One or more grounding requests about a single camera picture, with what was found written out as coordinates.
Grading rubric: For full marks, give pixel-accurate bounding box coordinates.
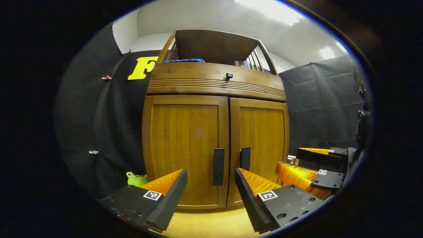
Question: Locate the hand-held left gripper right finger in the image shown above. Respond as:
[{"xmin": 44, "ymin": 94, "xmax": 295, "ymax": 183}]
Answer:
[{"xmin": 234, "ymin": 167, "xmax": 325, "ymax": 234}]

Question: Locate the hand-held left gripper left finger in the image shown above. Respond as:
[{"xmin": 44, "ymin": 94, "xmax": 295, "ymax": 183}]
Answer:
[{"xmin": 98, "ymin": 169, "xmax": 188, "ymax": 234}]

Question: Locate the black door handle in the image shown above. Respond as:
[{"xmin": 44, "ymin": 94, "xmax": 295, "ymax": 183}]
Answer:
[
  {"xmin": 240, "ymin": 147, "xmax": 251, "ymax": 172},
  {"xmin": 213, "ymin": 148, "xmax": 225, "ymax": 186}
]

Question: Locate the wooden cabinet door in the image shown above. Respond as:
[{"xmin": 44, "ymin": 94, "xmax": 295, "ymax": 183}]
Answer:
[
  {"xmin": 227, "ymin": 97, "xmax": 290, "ymax": 207},
  {"xmin": 142, "ymin": 95, "xmax": 230, "ymax": 210}
]

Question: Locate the wooden double-door shoe cabinet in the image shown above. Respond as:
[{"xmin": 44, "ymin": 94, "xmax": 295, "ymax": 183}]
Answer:
[{"xmin": 142, "ymin": 29, "xmax": 290, "ymax": 211}]

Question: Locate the green frog toy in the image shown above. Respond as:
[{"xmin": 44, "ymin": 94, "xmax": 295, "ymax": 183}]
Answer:
[{"xmin": 126, "ymin": 171, "xmax": 148, "ymax": 187}]

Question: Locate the small ceiling light panel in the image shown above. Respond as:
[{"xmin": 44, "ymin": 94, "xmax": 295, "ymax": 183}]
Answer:
[{"xmin": 319, "ymin": 47, "xmax": 336, "ymax": 60}]

